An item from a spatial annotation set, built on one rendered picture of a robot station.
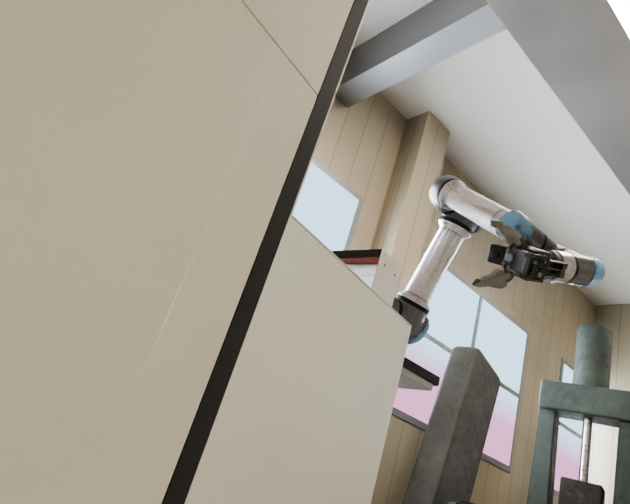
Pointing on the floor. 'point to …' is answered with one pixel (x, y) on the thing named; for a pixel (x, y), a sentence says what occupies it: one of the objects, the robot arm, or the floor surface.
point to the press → (592, 339)
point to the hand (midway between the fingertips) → (478, 252)
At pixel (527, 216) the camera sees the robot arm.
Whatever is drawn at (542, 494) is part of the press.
